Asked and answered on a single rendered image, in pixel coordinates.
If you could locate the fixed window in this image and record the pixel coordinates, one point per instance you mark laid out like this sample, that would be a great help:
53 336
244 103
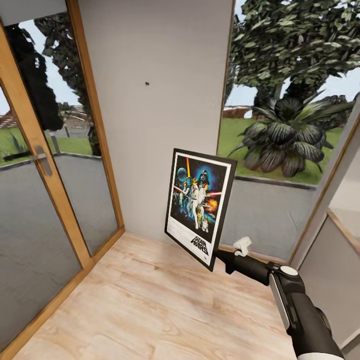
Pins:
291 106

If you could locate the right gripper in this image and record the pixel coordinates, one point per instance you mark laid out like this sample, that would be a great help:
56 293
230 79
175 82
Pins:
242 264

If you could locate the door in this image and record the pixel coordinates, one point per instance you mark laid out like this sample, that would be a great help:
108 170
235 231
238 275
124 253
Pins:
60 211

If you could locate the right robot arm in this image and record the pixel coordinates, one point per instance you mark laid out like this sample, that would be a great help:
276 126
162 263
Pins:
307 324

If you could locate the poster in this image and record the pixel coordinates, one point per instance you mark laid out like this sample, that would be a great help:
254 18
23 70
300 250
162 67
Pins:
199 191

